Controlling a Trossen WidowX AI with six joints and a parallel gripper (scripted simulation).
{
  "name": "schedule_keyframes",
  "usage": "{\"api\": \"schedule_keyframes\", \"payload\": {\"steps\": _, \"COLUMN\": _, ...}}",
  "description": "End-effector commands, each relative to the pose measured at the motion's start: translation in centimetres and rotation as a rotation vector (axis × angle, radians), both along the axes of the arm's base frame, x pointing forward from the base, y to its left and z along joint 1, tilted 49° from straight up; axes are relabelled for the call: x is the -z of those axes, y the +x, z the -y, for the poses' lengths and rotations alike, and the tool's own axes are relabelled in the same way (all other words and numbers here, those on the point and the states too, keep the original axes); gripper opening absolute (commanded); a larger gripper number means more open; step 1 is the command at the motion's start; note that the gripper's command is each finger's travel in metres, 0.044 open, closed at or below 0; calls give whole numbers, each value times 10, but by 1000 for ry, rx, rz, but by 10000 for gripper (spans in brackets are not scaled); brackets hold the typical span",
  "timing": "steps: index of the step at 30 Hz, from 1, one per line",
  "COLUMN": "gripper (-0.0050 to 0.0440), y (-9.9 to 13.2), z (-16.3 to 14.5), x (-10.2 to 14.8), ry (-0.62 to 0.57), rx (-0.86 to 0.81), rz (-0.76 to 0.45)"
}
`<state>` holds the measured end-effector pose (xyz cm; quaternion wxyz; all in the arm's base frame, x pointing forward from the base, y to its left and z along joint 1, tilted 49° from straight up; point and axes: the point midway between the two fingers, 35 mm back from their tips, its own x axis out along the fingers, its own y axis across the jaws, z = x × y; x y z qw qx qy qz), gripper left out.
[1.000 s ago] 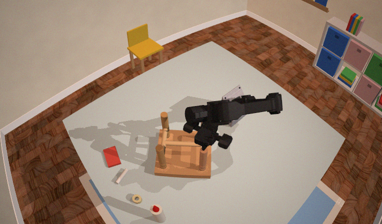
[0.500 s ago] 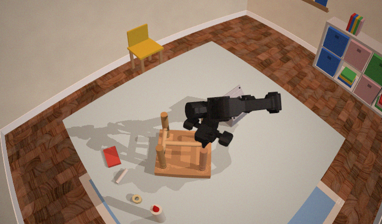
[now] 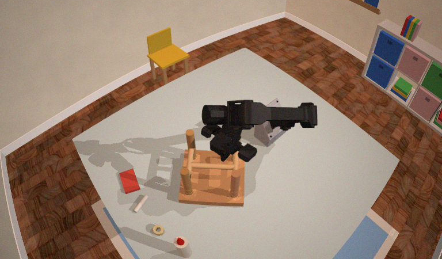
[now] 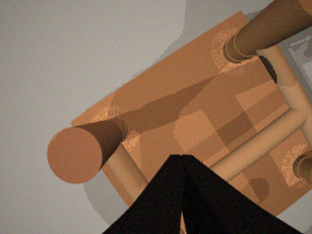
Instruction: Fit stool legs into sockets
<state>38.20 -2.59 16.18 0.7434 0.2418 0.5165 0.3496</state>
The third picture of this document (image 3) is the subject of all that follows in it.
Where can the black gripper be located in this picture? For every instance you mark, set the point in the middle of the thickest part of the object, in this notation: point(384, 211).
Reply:
point(246, 153)

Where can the tan roll of masking tape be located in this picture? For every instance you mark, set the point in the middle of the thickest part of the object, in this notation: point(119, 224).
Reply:
point(156, 227)

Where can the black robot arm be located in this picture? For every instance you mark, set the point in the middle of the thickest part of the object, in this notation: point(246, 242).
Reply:
point(251, 113)

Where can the tan wooden stool legs with crossbar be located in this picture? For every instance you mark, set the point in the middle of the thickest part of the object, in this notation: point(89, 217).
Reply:
point(186, 171)

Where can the red rectangular block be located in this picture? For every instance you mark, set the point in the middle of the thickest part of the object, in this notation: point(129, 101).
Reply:
point(129, 181)

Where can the orange-brown wooden stool seat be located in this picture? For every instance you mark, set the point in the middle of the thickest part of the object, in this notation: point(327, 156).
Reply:
point(212, 186)

